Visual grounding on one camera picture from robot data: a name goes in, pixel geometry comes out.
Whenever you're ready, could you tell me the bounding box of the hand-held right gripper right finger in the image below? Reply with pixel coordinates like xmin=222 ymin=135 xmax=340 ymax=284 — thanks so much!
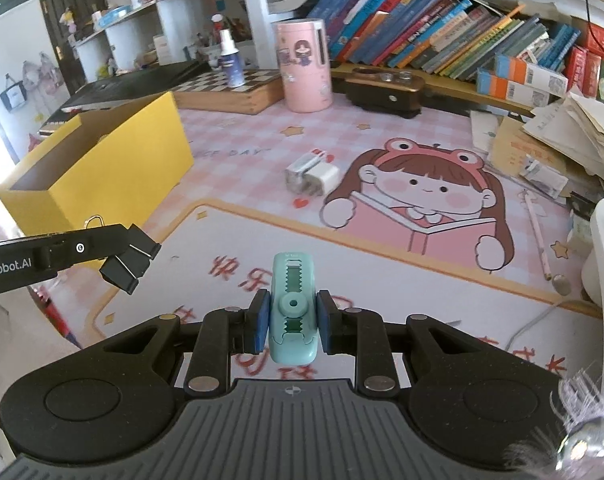
xmin=316 ymin=289 xmax=483 ymax=401

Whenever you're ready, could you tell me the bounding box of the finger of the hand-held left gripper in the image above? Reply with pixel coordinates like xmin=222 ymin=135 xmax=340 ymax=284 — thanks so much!
xmin=0 ymin=223 xmax=132 ymax=272

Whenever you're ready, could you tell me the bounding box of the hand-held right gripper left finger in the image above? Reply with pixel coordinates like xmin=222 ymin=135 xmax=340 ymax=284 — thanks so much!
xmin=104 ymin=289 xmax=271 ymax=401

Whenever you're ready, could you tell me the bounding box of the teal correction tape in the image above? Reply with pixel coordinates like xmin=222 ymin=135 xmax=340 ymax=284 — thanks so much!
xmin=268 ymin=252 xmax=319 ymax=365

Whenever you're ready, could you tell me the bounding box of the black binder clip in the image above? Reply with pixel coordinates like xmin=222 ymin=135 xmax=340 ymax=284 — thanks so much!
xmin=84 ymin=215 xmax=161 ymax=296

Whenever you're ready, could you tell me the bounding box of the yellow cardboard box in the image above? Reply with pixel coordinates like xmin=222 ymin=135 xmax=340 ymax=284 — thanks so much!
xmin=0 ymin=91 xmax=195 ymax=266

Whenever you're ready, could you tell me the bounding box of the pink printed desk mat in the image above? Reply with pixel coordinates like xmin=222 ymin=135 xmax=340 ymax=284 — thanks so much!
xmin=32 ymin=100 xmax=604 ymax=386

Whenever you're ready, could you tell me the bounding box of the white charger plug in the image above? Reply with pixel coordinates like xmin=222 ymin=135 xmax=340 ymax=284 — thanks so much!
xmin=284 ymin=149 xmax=340 ymax=196

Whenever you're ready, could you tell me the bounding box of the dark tote bag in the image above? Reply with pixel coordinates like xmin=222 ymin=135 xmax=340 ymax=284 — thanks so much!
xmin=0 ymin=75 xmax=27 ymax=111

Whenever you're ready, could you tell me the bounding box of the black keyboard piano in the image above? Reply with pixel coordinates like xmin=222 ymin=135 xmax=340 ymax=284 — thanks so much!
xmin=39 ymin=60 xmax=203 ymax=136

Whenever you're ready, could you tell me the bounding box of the wooden chess box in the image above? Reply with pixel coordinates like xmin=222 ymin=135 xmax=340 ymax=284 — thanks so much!
xmin=169 ymin=69 xmax=285 ymax=116

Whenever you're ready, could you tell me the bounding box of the pink pencil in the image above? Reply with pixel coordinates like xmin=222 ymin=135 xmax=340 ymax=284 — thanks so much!
xmin=519 ymin=190 xmax=554 ymax=281

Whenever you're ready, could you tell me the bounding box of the dark brown wooden case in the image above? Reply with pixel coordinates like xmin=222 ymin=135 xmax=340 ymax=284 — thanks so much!
xmin=344 ymin=67 xmax=425 ymax=120

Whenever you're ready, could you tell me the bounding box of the blue tissue pack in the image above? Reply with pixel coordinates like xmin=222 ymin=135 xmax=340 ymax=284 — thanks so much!
xmin=92 ymin=6 xmax=132 ymax=28

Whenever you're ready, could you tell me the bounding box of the white spray bottle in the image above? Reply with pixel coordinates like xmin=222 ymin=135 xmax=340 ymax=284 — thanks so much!
xmin=217 ymin=29 xmax=246 ymax=88

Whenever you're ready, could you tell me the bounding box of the pink cylindrical container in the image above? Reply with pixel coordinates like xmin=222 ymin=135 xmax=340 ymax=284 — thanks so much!
xmin=274 ymin=17 xmax=333 ymax=113

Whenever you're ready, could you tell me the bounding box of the white cubby shelf unit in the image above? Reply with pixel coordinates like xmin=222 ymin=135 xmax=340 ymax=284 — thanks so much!
xmin=74 ymin=0 xmax=257 ymax=81

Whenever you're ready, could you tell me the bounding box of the brown envelope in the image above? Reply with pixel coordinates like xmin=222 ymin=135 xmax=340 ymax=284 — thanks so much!
xmin=489 ymin=115 xmax=548 ymax=176

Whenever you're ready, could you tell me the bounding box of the red glue bottle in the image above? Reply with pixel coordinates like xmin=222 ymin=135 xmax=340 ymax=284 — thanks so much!
xmin=211 ymin=14 xmax=225 ymax=56

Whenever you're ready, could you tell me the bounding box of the white blue small packet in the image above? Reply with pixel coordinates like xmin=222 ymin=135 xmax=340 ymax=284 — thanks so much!
xmin=519 ymin=157 xmax=568 ymax=198

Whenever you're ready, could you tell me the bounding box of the white fluffy pendant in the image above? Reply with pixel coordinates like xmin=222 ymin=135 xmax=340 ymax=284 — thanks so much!
xmin=502 ymin=370 xmax=604 ymax=480

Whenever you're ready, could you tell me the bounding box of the orange white small box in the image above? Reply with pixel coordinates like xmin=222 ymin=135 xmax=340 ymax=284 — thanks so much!
xmin=492 ymin=55 xmax=568 ymax=93
xmin=477 ymin=70 xmax=553 ymax=108

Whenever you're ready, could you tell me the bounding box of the white bookshelf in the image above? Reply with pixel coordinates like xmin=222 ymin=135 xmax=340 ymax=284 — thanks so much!
xmin=237 ymin=0 xmax=604 ymax=116

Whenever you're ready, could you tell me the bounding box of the stack of papers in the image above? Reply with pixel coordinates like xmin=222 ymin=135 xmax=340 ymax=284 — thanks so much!
xmin=519 ymin=85 xmax=604 ymax=196

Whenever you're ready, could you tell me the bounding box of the small red box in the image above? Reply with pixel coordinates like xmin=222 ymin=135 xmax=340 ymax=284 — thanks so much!
xmin=564 ymin=45 xmax=603 ymax=98

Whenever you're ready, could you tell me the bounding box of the white cable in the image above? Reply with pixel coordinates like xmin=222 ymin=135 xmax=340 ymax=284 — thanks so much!
xmin=504 ymin=300 xmax=603 ymax=351

